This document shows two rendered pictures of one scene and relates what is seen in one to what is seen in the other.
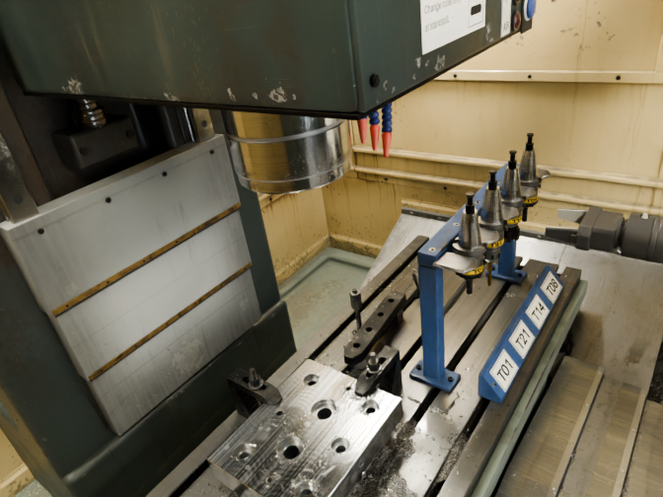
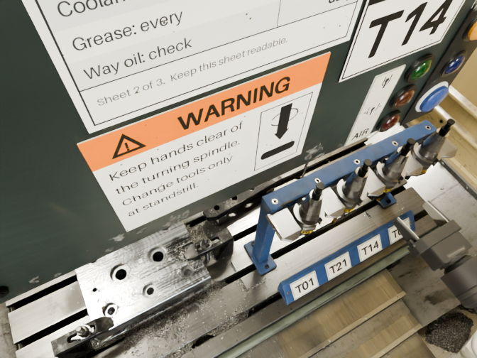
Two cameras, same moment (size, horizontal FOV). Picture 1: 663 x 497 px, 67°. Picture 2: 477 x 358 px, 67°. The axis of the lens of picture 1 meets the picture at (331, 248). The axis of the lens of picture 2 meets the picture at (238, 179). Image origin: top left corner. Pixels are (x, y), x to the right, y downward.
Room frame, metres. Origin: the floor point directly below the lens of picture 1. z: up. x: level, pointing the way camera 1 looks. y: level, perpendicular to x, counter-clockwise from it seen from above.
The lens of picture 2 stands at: (0.43, -0.22, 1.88)
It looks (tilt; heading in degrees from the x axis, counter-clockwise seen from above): 58 degrees down; 18
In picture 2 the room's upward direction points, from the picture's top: 3 degrees clockwise
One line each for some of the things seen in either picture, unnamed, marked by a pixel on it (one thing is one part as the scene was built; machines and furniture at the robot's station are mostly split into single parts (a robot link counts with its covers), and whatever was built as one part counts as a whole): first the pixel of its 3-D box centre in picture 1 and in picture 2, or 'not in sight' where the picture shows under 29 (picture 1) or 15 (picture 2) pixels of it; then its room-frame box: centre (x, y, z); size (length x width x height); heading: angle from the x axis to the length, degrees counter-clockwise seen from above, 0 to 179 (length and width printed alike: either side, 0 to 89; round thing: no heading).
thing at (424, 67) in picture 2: not in sight; (420, 69); (0.70, -0.29, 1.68); 0.02 x 0.01 x 0.02; 139
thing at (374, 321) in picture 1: (376, 331); (242, 198); (0.94, -0.08, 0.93); 0.26 x 0.05 x 0.06; 144
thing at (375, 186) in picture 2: (501, 212); (370, 182); (0.93, -0.37, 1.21); 0.07 x 0.05 x 0.01; 49
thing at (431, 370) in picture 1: (432, 323); (264, 235); (0.79, -0.18, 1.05); 0.10 x 0.05 x 0.30; 49
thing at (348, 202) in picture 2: (491, 223); (350, 192); (0.88, -0.33, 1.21); 0.06 x 0.06 x 0.03
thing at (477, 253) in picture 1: (470, 248); (308, 214); (0.80, -0.26, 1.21); 0.06 x 0.06 x 0.03
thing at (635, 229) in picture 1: (616, 231); (452, 257); (0.83, -0.56, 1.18); 0.13 x 0.12 x 0.10; 139
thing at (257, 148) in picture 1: (288, 128); not in sight; (0.65, 0.03, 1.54); 0.16 x 0.16 x 0.12
